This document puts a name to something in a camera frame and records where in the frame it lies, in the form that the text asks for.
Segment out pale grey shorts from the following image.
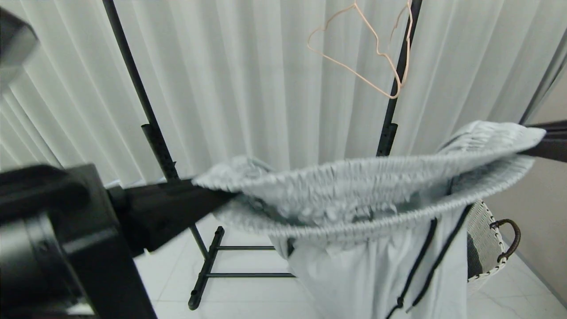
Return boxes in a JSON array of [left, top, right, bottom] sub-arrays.
[[193, 121, 548, 319]]

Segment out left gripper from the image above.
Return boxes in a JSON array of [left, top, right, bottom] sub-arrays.
[[0, 164, 158, 319]]

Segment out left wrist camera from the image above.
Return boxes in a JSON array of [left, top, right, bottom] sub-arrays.
[[0, 9, 39, 89]]

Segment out white laundry basket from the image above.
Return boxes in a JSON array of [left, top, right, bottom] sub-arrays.
[[465, 199, 522, 284]]

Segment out white curtain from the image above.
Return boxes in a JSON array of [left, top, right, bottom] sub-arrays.
[[0, 0, 567, 209]]

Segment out black clothes rack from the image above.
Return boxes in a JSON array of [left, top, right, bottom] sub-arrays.
[[102, 0, 422, 311]]

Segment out pink clothes hanger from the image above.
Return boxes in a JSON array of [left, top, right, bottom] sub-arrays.
[[307, 2, 402, 99], [389, 0, 414, 89]]

